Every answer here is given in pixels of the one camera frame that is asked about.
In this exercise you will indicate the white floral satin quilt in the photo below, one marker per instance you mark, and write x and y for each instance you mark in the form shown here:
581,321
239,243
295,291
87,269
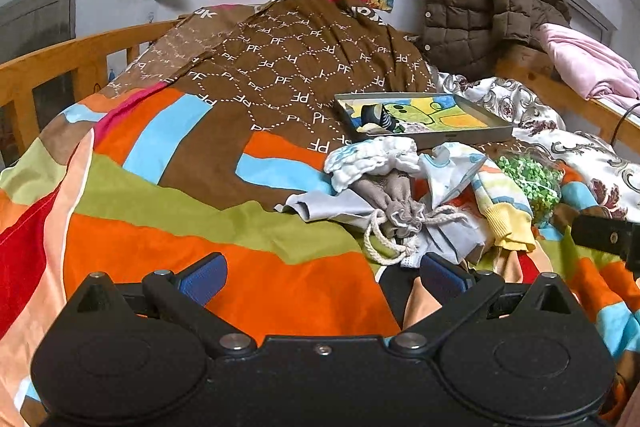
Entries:
595,176

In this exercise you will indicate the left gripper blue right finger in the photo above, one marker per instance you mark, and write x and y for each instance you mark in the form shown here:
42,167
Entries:
442,279

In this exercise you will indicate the light blue printed cloth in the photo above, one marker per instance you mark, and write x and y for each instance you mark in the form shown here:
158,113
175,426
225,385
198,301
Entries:
448,170

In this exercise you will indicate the grey tray with drawing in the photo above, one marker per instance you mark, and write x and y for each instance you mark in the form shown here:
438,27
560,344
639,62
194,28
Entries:
430,119

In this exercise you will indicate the grey drawstring pouch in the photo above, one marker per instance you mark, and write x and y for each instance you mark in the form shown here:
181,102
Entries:
402,230

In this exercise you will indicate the colourful striped brown quilt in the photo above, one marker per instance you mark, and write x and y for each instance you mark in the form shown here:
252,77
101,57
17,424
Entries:
213,140

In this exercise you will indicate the pink folded blanket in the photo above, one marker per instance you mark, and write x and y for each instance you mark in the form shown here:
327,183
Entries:
590,68

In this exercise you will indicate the grey wall cabinet door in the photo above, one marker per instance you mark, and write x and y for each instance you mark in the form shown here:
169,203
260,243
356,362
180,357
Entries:
30,25

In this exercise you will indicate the wooden bed frame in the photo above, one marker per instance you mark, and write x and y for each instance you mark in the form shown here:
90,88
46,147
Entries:
85,59

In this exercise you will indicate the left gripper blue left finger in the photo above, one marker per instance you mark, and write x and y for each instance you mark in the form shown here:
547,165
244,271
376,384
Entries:
203,280

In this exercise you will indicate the white textured baby cloth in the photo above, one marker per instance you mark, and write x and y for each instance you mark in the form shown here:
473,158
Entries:
377,156

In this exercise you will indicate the striped knit garment yellow cuff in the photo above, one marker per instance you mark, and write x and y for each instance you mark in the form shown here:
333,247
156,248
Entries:
505,207

